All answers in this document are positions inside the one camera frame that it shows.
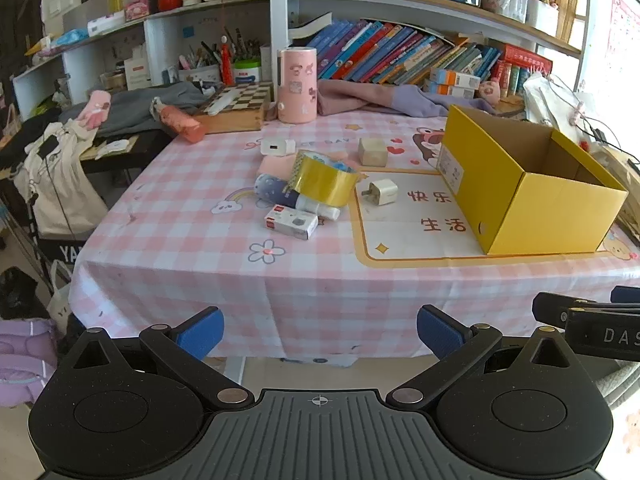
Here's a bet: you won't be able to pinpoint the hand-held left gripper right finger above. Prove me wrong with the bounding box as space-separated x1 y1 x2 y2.
385 304 586 409

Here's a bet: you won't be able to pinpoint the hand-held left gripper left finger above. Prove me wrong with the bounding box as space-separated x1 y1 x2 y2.
59 306 256 409

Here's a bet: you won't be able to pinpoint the white carton with red mark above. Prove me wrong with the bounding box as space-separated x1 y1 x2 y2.
124 56 152 92

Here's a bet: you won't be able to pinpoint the clear storage bin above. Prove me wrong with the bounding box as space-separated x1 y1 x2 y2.
482 0 528 23

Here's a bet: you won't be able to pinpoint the grey cloth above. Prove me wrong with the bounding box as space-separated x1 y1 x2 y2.
60 81 216 138

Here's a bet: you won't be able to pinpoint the wall poster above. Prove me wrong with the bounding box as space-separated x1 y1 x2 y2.
605 0 640 68

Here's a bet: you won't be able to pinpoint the green and white jar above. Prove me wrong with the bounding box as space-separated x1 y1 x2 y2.
233 59 263 83

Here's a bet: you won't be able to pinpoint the white storage bin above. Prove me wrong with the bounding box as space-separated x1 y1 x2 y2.
525 0 560 37

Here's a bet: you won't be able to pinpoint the yellow tape roll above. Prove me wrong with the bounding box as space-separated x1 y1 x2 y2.
284 150 362 208

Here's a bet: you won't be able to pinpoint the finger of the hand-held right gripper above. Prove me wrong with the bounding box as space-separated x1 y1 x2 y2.
610 285 640 306
531 291 601 333

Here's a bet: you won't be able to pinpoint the white bookshelf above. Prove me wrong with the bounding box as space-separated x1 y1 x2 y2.
12 0 601 121

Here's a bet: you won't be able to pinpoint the pink sponge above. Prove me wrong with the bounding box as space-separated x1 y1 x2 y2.
260 155 301 178

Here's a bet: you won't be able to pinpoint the bunch of pens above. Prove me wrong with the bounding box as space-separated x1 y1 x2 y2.
180 25 261 68

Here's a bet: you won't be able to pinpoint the beige cube block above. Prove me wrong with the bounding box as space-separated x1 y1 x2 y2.
357 137 388 166

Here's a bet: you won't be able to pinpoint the dark blue spray bottle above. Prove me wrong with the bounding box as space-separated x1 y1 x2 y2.
254 172 341 221

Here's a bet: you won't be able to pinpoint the pink bottle lying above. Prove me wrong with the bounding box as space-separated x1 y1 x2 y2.
151 99 207 144

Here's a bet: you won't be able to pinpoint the pink cylinder container with stickers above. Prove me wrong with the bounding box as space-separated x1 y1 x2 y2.
276 46 319 125

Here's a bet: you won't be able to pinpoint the purple backpack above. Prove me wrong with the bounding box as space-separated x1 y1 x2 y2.
0 320 58 408

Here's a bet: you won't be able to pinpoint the pink plush toy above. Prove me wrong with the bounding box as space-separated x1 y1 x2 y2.
75 89 112 131

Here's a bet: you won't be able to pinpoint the red boxed books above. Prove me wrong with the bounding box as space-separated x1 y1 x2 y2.
492 44 554 98

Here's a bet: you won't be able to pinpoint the white power adapter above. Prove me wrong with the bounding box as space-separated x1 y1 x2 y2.
260 137 297 157

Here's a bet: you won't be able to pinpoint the orange and white box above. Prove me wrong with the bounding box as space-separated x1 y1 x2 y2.
425 82 476 101
429 67 481 88

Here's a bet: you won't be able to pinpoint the red tassel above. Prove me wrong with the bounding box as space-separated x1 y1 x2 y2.
220 40 236 86

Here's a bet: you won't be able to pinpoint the white plastic bag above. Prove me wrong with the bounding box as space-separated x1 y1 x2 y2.
522 72 583 131

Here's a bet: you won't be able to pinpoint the pink printed box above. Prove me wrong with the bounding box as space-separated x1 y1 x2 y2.
124 0 158 22

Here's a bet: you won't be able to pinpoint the small red and white box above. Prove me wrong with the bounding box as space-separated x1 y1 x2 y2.
264 204 319 241

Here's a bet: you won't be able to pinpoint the row of colourful books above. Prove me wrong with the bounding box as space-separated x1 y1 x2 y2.
305 19 503 86

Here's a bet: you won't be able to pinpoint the yellow cardboard box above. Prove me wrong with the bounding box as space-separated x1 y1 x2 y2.
436 105 630 257

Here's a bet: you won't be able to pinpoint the wooden chess board box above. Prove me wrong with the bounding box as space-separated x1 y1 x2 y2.
192 82 275 134

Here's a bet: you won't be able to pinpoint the white tote bag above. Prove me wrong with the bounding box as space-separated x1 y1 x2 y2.
12 120 108 238

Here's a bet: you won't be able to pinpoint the white charger plug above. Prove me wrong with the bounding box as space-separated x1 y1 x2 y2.
361 178 399 205

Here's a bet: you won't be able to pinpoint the pink and purple cloth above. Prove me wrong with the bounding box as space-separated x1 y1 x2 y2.
265 79 501 120

